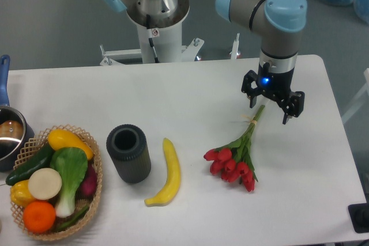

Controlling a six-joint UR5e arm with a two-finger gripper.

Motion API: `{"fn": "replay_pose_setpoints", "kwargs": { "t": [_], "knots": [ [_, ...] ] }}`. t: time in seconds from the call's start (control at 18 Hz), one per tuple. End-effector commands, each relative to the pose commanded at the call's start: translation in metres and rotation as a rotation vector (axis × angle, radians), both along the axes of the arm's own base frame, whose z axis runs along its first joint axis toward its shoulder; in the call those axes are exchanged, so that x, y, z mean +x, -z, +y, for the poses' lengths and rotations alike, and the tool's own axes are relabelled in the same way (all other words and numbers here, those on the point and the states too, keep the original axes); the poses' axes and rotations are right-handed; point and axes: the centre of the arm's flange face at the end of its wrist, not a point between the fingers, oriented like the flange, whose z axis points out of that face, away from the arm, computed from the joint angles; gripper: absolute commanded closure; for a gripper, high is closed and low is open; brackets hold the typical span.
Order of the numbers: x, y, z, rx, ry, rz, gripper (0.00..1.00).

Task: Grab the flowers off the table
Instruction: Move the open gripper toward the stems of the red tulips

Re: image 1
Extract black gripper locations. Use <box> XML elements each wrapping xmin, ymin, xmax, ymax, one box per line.
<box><xmin>241</xmin><ymin>66</ymin><xmax>305</xmax><ymax>124</ymax></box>

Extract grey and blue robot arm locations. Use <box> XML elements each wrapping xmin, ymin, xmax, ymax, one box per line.
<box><xmin>103</xmin><ymin>0</ymin><xmax>307</xmax><ymax>120</ymax></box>

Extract red tulip bouquet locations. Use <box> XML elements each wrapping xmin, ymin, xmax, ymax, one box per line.
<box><xmin>204</xmin><ymin>104</ymin><xmax>266</xmax><ymax>192</ymax></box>

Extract yellow banana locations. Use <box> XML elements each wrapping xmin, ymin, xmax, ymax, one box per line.
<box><xmin>144</xmin><ymin>138</ymin><xmax>182</xmax><ymax>207</ymax></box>

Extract black device at edge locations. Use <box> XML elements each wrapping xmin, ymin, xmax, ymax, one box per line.
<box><xmin>348</xmin><ymin>203</ymin><xmax>368</xmax><ymax>233</ymax></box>

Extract dark grey ribbed vase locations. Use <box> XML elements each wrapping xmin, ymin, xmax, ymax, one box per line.
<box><xmin>106</xmin><ymin>124</ymin><xmax>151</xmax><ymax>184</ymax></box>

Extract purple sweet potato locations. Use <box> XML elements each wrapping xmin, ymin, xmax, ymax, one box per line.
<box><xmin>79</xmin><ymin>163</ymin><xmax>97</xmax><ymax>197</ymax></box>

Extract green bok choy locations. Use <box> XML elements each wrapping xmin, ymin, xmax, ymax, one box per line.
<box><xmin>50</xmin><ymin>147</ymin><xmax>88</xmax><ymax>218</ymax></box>

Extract yellow squash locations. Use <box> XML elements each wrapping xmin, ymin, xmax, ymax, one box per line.
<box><xmin>47</xmin><ymin>129</ymin><xmax>94</xmax><ymax>160</ymax></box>

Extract green cucumber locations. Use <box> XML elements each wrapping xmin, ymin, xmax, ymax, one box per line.
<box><xmin>5</xmin><ymin>142</ymin><xmax>55</xmax><ymax>186</ymax></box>

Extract woven wicker basket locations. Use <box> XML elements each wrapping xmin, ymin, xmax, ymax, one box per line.
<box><xmin>10</xmin><ymin>124</ymin><xmax>103</xmax><ymax>241</ymax></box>

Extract white round radish slice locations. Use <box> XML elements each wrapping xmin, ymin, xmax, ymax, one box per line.
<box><xmin>28</xmin><ymin>168</ymin><xmax>62</xmax><ymax>200</ymax></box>

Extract green chili pepper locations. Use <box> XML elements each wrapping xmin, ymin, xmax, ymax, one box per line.
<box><xmin>51</xmin><ymin>205</ymin><xmax>89</xmax><ymax>233</ymax></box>

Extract orange fruit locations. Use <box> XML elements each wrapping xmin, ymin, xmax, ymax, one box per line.
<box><xmin>22</xmin><ymin>201</ymin><xmax>56</xmax><ymax>233</ymax></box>

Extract yellow bell pepper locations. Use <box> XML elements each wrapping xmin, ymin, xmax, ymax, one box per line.
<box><xmin>10</xmin><ymin>180</ymin><xmax>36</xmax><ymax>207</ymax></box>

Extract white frame at right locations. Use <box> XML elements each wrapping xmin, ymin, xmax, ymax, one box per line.
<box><xmin>341</xmin><ymin>68</ymin><xmax>368</xmax><ymax>124</ymax></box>

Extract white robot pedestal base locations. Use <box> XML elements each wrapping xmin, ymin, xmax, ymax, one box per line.
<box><xmin>100</xmin><ymin>0</ymin><xmax>204</xmax><ymax>66</ymax></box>

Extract black cable on pedestal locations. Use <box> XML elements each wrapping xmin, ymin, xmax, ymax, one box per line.
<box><xmin>145</xmin><ymin>14</ymin><xmax>160</xmax><ymax>64</ymax></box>

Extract blue pot with handle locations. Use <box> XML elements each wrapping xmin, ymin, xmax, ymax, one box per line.
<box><xmin>1</xmin><ymin>55</ymin><xmax>34</xmax><ymax>172</ymax></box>

